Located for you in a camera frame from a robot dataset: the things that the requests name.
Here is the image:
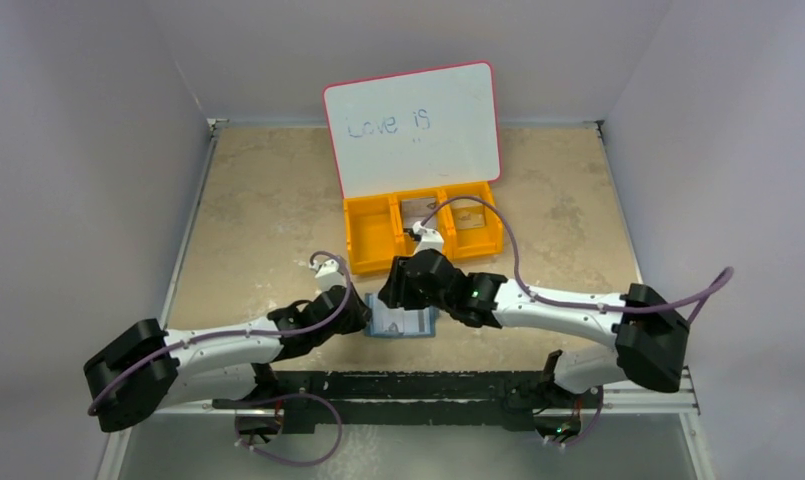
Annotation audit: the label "blue leather card holder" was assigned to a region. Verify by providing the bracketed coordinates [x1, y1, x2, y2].
[364, 293, 439, 339]

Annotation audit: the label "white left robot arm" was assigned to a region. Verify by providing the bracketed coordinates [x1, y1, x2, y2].
[83, 286, 372, 433]

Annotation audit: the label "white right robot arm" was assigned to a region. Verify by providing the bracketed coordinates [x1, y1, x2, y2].
[378, 249, 690, 395]

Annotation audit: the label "cards in right bin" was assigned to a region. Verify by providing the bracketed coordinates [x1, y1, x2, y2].
[449, 196, 487, 230]

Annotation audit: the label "yellow right bin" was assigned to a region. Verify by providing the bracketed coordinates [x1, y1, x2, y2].
[444, 182, 504, 260]

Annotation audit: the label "yellow bin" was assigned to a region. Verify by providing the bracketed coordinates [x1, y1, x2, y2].
[397, 189, 453, 257]
[343, 194, 401, 275]
[444, 182, 504, 260]

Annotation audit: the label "yellow middle bin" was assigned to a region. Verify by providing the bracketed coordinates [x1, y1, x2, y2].
[397, 189, 453, 257]

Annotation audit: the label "yellow left bin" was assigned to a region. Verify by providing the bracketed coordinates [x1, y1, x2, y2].
[343, 194, 401, 275]

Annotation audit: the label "pink framed whiteboard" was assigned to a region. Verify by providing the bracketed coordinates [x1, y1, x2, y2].
[323, 61, 502, 199]

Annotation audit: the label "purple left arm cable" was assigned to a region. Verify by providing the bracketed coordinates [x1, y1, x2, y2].
[87, 250, 354, 417]

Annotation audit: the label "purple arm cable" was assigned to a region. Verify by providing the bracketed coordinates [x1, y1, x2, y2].
[87, 250, 354, 417]
[418, 194, 736, 326]

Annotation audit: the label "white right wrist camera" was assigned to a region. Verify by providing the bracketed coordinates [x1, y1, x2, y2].
[406, 221, 444, 255]

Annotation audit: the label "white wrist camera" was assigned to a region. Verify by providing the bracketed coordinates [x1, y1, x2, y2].
[309, 257, 347, 291]
[406, 221, 444, 255]

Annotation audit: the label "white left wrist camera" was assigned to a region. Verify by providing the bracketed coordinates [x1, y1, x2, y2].
[309, 257, 347, 291]

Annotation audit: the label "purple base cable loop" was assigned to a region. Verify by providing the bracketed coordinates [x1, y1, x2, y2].
[234, 392, 344, 467]

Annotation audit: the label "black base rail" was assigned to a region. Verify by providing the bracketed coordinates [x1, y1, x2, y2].
[212, 369, 602, 437]

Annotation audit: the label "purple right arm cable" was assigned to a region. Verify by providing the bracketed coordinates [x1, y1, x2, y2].
[418, 194, 736, 326]

